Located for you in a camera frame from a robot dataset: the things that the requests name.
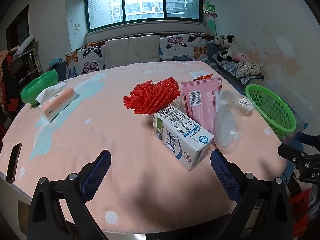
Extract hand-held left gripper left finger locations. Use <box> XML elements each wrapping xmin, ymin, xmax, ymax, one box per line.
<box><xmin>27</xmin><ymin>149</ymin><xmax>112</xmax><ymax>240</ymax></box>

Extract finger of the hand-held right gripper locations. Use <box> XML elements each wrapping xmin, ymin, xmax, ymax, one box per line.
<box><xmin>277</xmin><ymin>143</ymin><xmax>307</xmax><ymax>162</ymax></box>
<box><xmin>296</xmin><ymin>132</ymin><xmax>320</xmax><ymax>146</ymax></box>

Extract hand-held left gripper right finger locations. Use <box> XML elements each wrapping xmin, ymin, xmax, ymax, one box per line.
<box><xmin>210</xmin><ymin>149</ymin><xmax>293</xmax><ymax>240</ymax></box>

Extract green plastic basket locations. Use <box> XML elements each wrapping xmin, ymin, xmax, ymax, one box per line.
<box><xmin>245</xmin><ymin>84</ymin><xmax>297</xmax><ymax>137</ymax></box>

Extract clear plastic cup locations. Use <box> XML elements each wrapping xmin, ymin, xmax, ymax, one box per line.
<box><xmin>212</xmin><ymin>104</ymin><xmax>242</xmax><ymax>154</ymax></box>

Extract small lidded jelly cup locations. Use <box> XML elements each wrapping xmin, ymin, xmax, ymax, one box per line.
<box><xmin>236</xmin><ymin>97</ymin><xmax>255</xmax><ymax>116</ymax></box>

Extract clear plastic storage box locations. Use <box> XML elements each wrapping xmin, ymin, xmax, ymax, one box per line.
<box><xmin>282</xmin><ymin>97</ymin><xmax>314</xmax><ymax>143</ymax></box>

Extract red plastic stool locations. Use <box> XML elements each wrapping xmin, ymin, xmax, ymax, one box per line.
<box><xmin>289</xmin><ymin>189</ymin><xmax>312</xmax><ymax>232</ymax></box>

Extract white milk carton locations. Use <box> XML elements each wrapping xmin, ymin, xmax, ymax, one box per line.
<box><xmin>152</xmin><ymin>104</ymin><xmax>215</xmax><ymax>171</ymax></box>

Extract pink packet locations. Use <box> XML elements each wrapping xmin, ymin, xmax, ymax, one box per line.
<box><xmin>181</xmin><ymin>78</ymin><xmax>222</xmax><ymax>133</ymax></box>

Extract pink tissue pack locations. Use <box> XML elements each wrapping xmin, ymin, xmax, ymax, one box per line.
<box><xmin>36</xmin><ymin>82</ymin><xmax>77</xmax><ymax>123</ymax></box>

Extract clear plastic wrapper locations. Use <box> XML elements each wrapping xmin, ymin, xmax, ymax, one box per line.
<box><xmin>218</xmin><ymin>89</ymin><xmax>240</xmax><ymax>107</ymax></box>

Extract black phone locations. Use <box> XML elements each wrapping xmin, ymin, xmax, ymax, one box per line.
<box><xmin>6</xmin><ymin>142</ymin><xmax>22</xmax><ymax>183</ymax></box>

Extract spotted cream cloth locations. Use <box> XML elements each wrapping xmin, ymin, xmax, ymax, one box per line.
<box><xmin>235</xmin><ymin>60</ymin><xmax>263</xmax><ymax>78</ymax></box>

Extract red foam fruit net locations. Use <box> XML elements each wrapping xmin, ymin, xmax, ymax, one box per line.
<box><xmin>123</xmin><ymin>77</ymin><xmax>181</xmax><ymax>115</ymax></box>

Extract orange snack packet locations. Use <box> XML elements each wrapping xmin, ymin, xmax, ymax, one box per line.
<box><xmin>192</xmin><ymin>73</ymin><xmax>213</xmax><ymax>81</ymax></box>

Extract green foam net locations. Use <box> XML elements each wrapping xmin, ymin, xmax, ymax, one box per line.
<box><xmin>20</xmin><ymin>69</ymin><xmax>58</xmax><ymax>105</ymax></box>

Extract pink plush toy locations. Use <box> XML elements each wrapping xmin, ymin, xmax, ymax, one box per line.
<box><xmin>232</xmin><ymin>52</ymin><xmax>248</xmax><ymax>62</ymax></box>

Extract butterfly print pillow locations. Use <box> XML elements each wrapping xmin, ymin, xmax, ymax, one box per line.
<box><xmin>65</xmin><ymin>44</ymin><xmax>106</xmax><ymax>79</ymax></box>
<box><xmin>159</xmin><ymin>32</ymin><xmax>208</xmax><ymax>63</ymax></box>

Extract black white plush cow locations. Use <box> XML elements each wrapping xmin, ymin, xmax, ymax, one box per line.
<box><xmin>216</xmin><ymin>49</ymin><xmax>234</xmax><ymax>62</ymax></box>

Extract red clothing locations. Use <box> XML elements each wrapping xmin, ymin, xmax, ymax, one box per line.
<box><xmin>0</xmin><ymin>51</ymin><xmax>19</xmax><ymax>113</ymax></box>

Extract black white plush toy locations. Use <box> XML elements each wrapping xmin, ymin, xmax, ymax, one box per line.
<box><xmin>210</xmin><ymin>35</ymin><xmax>225</xmax><ymax>49</ymax></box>
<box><xmin>223</xmin><ymin>33</ymin><xmax>237</xmax><ymax>52</ymax></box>

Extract beige cushion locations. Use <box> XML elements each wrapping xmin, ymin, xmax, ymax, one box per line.
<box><xmin>104</xmin><ymin>34</ymin><xmax>161</xmax><ymax>69</ymax></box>

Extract clothes rack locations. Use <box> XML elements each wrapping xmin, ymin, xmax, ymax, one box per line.
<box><xmin>10</xmin><ymin>35</ymin><xmax>43</xmax><ymax>80</ymax></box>

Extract colourful pinwheel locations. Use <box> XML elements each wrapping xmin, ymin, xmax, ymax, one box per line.
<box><xmin>204</xmin><ymin>1</ymin><xmax>219</xmax><ymax>19</ymax></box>

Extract window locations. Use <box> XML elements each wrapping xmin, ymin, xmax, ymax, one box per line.
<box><xmin>84</xmin><ymin>0</ymin><xmax>203</xmax><ymax>32</ymax></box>

